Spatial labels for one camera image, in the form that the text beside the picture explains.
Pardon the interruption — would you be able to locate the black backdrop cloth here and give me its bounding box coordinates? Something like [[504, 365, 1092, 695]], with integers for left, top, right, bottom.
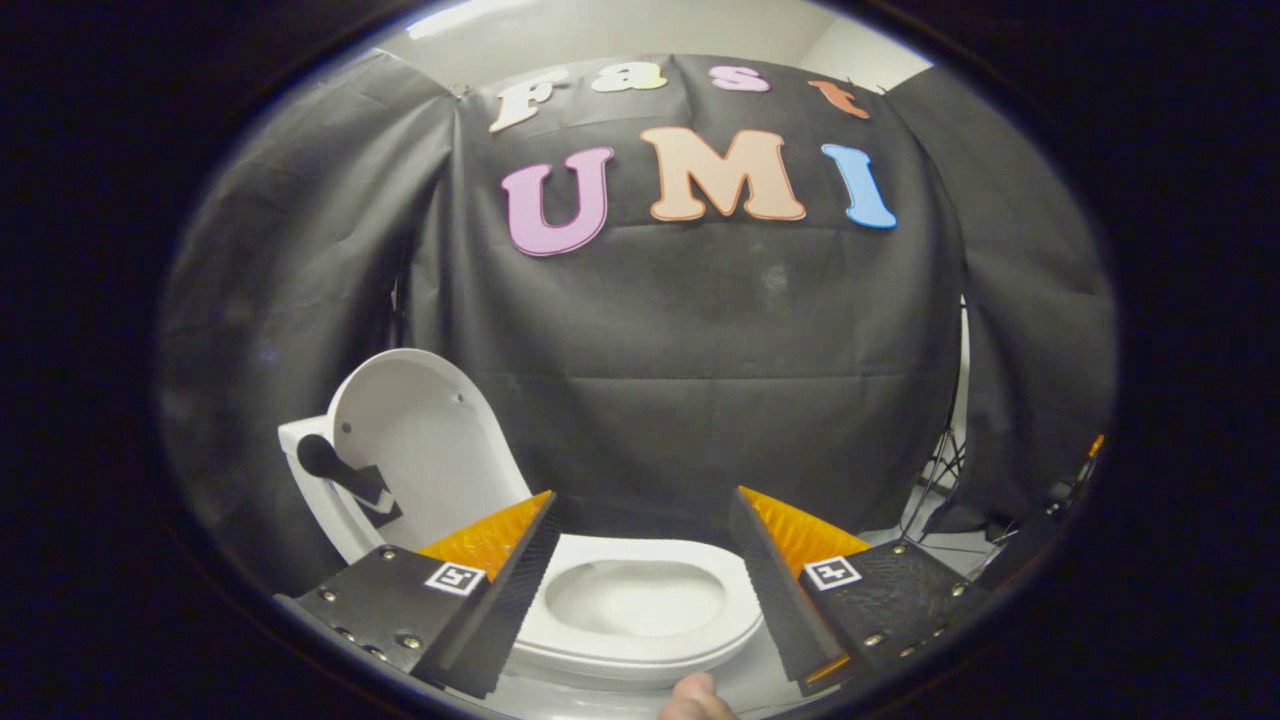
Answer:
[[158, 45, 1119, 596]]

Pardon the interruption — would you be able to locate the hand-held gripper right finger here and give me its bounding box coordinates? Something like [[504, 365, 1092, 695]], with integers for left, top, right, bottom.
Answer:
[[728, 486, 993, 698]]

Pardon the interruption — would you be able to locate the black lid handle knob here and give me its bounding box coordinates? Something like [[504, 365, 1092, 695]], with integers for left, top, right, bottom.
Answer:
[[296, 434, 403, 528]]

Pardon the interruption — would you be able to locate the white toilet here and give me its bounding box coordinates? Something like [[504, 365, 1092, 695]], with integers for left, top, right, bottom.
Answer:
[[278, 415, 766, 701]]

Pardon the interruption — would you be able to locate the black light stand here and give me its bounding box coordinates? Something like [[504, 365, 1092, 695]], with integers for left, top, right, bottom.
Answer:
[[900, 300, 969, 541]]

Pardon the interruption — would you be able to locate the white toilet lid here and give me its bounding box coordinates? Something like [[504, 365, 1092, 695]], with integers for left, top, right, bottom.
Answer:
[[325, 348, 533, 556]]

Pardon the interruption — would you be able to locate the white toilet tank cover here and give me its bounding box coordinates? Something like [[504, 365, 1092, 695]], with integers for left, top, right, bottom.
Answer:
[[278, 415, 336, 466]]

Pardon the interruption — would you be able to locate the white toilet seat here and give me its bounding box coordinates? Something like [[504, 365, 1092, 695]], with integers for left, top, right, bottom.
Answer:
[[515, 533, 766, 686]]

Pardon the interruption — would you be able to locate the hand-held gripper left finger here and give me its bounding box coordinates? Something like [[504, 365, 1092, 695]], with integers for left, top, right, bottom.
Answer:
[[295, 490, 561, 699]]

